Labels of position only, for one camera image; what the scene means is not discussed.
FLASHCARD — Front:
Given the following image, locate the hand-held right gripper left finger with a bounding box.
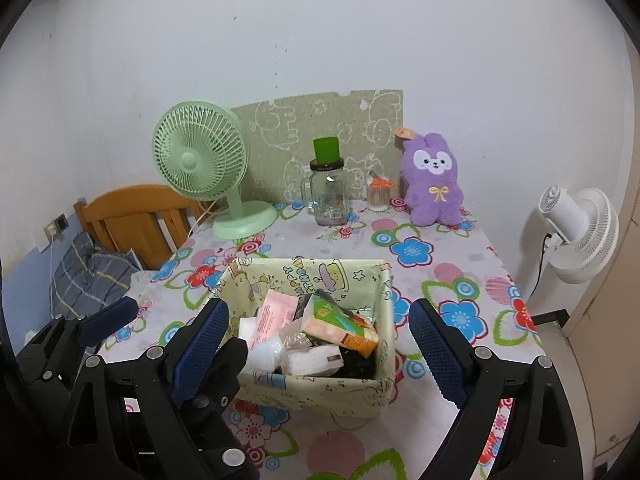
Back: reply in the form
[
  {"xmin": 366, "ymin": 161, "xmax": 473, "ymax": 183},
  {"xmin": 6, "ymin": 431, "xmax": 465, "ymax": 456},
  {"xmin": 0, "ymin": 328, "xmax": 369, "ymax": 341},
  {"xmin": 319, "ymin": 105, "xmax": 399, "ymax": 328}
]
[{"xmin": 56, "ymin": 299, "xmax": 231, "ymax": 480}]

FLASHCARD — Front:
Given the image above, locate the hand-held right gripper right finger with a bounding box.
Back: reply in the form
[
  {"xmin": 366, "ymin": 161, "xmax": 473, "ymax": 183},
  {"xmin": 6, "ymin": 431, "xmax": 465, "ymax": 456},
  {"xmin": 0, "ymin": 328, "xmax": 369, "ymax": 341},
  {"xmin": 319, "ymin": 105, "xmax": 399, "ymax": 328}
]
[{"xmin": 409, "ymin": 298, "xmax": 585, "ymax": 480}]

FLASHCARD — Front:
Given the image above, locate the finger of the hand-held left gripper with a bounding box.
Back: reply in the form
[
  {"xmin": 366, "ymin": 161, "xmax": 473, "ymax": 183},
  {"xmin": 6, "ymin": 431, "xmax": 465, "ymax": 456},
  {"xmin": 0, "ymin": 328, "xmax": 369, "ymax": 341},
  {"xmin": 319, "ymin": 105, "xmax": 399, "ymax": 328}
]
[
  {"xmin": 15, "ymin": 297, "xmax": 138, "ymax": 391},
  {"xmin": 122, "ymin": 337, "xmax": 261, "ymax": 480}
]

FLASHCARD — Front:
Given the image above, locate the clear bag of white pads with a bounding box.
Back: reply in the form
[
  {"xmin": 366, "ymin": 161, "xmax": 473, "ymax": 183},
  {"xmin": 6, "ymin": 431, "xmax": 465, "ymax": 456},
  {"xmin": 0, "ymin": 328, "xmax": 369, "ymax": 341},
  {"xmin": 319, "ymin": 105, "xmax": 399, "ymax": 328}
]
[{"xmin": 239, "ymin": 315, "xmax": 293, "ymax": 375}]

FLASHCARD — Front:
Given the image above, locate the pink tissue packet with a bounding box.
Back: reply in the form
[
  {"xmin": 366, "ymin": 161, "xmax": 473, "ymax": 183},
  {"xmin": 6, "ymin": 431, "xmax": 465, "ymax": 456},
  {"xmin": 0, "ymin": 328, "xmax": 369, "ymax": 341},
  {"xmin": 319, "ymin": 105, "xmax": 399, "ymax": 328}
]
[{"xmin": 255, "ymin": 290, "xmax": 300, "ymax": 343}]

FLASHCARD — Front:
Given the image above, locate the black fuzzy cloth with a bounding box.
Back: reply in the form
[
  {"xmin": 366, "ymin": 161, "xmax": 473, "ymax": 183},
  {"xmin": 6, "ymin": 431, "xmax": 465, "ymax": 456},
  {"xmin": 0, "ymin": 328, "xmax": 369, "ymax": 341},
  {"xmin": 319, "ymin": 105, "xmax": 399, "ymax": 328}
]
[{"xmin": 320, "ymin": 342, "xmax": 378, "ymax": 380}]

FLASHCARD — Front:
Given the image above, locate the crinkled clear plastic bag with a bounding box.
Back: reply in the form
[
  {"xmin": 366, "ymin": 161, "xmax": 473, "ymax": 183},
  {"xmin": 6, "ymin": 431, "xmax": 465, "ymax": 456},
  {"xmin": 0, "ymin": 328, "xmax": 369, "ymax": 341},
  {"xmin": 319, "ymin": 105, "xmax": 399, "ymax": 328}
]
[{"xmin": 279, "ymin": 320, "xmax": 321, "ymax": 351}]

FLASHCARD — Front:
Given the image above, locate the yellow printed fabric storage box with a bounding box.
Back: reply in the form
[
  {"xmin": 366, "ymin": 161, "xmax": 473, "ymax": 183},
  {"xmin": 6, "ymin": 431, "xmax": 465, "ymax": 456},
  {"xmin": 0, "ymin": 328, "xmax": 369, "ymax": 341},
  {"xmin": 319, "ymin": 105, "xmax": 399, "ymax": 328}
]
[{"xmin": 212, "ymin": 257, "xmax": 396, "ymax": 418}]

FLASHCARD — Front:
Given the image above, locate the yellow cartoon tissue packet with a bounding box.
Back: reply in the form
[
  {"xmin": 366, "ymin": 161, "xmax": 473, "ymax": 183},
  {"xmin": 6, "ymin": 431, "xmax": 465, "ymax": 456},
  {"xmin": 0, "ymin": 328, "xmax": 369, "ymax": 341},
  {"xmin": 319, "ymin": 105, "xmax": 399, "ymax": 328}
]
[{"xmin": 300, "ymin": 294, "xmax": 379, "ymax": 359}]

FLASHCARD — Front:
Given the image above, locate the white plastic packet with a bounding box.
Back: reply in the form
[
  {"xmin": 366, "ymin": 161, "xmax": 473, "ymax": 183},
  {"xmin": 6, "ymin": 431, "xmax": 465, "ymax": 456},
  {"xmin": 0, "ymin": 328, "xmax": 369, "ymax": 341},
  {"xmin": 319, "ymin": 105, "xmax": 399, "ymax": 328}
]
[{"xmin": 287, "ymin": 346, "xmax": 346, "ymax": 376}]

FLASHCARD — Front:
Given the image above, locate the grey plaid pillow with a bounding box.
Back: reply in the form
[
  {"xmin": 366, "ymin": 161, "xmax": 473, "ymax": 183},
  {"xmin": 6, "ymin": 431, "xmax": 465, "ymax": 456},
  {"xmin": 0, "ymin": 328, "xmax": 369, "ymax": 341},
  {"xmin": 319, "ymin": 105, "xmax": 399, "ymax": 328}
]
[{"xmin": 52, "ymin": 232, "xmax": 141, "ymax": 318}]

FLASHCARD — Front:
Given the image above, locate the floral tablecloth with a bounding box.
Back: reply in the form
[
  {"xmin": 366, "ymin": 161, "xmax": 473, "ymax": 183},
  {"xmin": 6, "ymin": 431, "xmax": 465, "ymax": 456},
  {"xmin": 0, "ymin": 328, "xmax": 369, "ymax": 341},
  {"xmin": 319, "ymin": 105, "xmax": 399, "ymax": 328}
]
[{"xmin": 102, "ymin": 199, "xmax": 546, "ymax": 480}]

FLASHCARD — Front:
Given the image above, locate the wooden headboard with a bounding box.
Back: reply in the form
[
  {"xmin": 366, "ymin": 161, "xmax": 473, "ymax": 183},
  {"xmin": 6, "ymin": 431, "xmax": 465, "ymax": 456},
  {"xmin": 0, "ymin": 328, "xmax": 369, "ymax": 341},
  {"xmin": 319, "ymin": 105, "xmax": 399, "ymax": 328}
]
[{"xmin": 74, "ymin": 185, "xmax": 216, "ymax": 271}]

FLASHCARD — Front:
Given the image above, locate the purple plush bunny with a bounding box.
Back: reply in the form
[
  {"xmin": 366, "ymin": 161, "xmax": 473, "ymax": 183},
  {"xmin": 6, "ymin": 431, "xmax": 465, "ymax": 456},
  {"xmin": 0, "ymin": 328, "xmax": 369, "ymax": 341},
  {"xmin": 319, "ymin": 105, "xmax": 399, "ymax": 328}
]
[{"xmin": 400, "ymin": 132, "xmax": 463, "ymax": 226}]

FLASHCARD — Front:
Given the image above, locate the cotton swab jar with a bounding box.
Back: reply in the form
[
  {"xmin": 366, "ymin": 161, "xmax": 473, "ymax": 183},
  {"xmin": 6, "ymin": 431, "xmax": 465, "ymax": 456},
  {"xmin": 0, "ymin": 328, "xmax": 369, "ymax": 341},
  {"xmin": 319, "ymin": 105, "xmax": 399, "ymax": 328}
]
[{"xmin": 367, "ymin": 182, "xmax": 391, "ymax": 212}]

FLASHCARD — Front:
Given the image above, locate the green desk fan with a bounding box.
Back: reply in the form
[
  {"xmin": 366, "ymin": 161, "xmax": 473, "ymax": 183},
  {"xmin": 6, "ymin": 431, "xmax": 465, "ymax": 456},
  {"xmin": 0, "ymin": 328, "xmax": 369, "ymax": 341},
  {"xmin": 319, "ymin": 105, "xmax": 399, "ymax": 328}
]
[{"xmin": 152, "ymin": 100, "xmax": 278, "ymax": 240}]

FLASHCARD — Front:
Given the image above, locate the glass mug jar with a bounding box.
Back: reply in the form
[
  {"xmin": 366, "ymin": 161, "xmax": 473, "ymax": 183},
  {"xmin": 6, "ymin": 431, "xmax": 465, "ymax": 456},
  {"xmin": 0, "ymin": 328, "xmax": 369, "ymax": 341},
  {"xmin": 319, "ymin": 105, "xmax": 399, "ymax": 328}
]
[{"xmin": 300, "ymin": 160, "xmax": 351, "ymax": 227}]

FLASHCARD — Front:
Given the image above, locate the white standing fan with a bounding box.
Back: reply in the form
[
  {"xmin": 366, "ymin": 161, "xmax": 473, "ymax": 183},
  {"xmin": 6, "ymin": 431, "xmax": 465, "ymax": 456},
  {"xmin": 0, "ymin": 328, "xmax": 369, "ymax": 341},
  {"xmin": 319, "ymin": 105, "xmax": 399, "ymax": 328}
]
[{"xmin": 525, "ymin": 185, "xmax": 620, "ymax": 318}]

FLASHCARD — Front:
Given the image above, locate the green plastic cup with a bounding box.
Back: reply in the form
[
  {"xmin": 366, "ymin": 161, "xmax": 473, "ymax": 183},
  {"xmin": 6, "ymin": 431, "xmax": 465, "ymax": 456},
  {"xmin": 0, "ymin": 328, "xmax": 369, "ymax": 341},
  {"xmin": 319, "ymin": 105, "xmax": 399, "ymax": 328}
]
[{"xmin": 313, "ymin": 136, "xmax": 341, "ymax": 162}]

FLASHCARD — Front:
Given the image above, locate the green printed board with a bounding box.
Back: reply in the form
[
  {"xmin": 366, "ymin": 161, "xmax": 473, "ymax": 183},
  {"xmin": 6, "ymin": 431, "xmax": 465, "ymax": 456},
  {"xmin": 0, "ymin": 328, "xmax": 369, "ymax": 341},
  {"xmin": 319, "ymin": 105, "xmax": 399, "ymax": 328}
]
[{"xmin": 231, "ymin": 90, "xmax": 403, "ymax": 203}]

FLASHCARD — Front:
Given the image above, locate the white fan cable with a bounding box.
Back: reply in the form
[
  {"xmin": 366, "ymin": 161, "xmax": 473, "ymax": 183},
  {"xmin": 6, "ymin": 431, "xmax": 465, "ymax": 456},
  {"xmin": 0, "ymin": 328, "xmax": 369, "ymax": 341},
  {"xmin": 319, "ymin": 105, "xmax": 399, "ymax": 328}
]
[{"xmin": 187, "ymin": 200, "xmax": 221, "ymax": 241}]

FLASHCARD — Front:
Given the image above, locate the black fan cable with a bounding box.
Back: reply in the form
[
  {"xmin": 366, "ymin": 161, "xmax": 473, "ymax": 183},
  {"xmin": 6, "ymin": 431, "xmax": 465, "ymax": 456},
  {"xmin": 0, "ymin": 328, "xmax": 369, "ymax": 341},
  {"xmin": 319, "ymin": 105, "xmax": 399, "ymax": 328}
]
[{"xmin": 527, "ymin": 232, "xmax": 553, "ymax": 298}]

